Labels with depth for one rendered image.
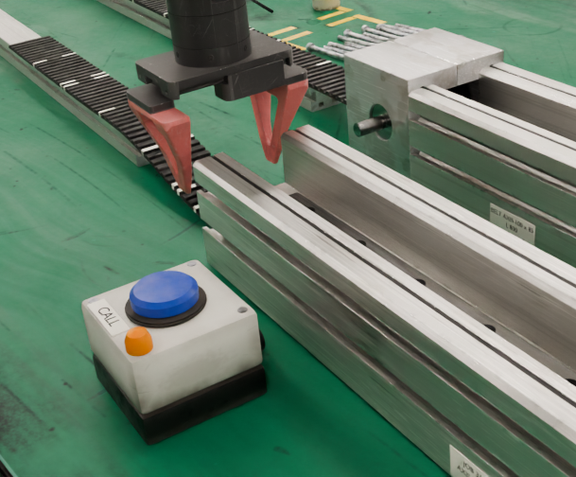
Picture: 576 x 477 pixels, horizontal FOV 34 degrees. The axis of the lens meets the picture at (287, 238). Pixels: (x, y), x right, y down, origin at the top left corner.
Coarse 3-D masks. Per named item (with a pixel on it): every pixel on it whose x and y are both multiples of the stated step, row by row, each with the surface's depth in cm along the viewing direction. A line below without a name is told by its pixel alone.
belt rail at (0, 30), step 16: (0, 16) 127; (0, 32) 120; (16, 32) 120; (32, 32) 119; (0, 48) 120; (16, 64) 116; (32, 80) 112; (48, 80) 105; (64, 96) 104; (80, 112) 98; (96, 128) 95; (112, 128) 91; (112, 144) 93; (128, 144) 90; (144, 160) 88
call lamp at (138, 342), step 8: (136, 328) 52; (144, 328) 52; (128, 336) 52; (136, 336) 52; (144, 336) 52; (128, 344) 52; (136, 344) 51; (144, 344) 52; (152, 344) 52; (128, 352) 52; (136, 352) 52; (144, 352) 52
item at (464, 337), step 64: (256, 192) 62; (320, 192) 68; (384, 192) 61; (256, 256) 63; (320, 256) 55; (384, 256) 59; (448, 256) 56; (512, 256) 52; (320, 320) 58; (384, 320) 51; (448, 320) 48; (512, 320) 53; (384, 384) 53; (448, 384) 47; (512, 384) 43; (448, 448) 49; (512, 448) 44
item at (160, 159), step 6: (192, 144) 85; (198, 144) 85; (192, 150) 84; (198, 150) 84; (150, 156) 83; (156, 156) 83; (162, 156) 84; (150, 162) 83; (156, 162) 82; (162, 162) 83
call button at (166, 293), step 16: (160, 272) 57; (176, 272) 57; (144, 288) 55; (160, 288) 55; (176, 288) 55; (192, 288) 55; (144, 304) 54; (160, 304) 54; (176, 304) 54; (192, 304) 55
